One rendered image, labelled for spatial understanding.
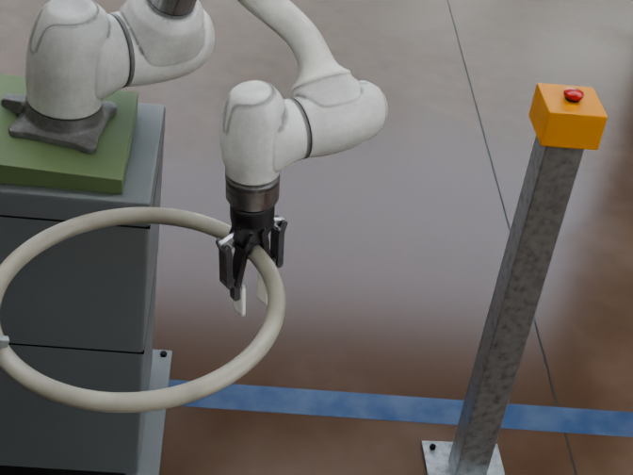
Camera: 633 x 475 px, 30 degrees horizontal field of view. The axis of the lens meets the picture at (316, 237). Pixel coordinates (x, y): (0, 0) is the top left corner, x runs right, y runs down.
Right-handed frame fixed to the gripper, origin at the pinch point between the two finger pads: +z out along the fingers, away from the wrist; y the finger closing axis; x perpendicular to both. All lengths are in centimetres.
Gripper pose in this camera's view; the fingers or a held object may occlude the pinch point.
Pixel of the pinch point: (251, 292)
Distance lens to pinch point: 210.2
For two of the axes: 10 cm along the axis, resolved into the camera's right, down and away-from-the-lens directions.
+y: -8.0, 3.3, -4.9
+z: -0.4, 8.0, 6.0
